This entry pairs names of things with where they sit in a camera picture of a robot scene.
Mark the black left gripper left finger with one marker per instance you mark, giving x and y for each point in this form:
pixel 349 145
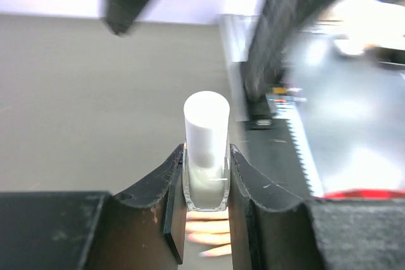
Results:
pixel 142 227

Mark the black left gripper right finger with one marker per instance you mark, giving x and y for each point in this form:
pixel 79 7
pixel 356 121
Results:
pixel 273 228

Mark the white nail polish bottle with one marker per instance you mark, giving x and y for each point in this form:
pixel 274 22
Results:
pixel 206 189

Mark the white nail polish cap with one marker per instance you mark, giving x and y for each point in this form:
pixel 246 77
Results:
pixel 206 116

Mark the red plaid sleeve forearm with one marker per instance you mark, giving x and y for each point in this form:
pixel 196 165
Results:
pixel 365 194

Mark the mannequin hand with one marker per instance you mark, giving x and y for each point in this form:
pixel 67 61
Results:
pixel 211 229

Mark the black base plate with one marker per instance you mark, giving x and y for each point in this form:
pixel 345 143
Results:
pixel 280 150

